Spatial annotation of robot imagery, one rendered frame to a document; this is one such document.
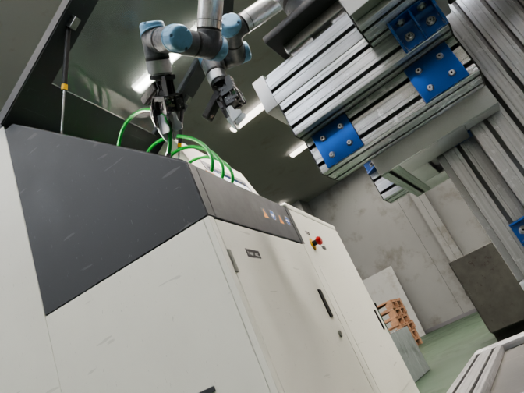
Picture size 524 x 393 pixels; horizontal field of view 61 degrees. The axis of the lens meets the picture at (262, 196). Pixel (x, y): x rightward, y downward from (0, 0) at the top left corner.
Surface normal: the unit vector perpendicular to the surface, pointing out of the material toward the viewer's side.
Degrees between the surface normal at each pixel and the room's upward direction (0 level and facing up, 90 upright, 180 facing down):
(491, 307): 90
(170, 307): 90
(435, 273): 90
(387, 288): 82
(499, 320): 90
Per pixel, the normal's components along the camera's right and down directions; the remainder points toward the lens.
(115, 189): -0.42, -0.19
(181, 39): 0.66, 0.18
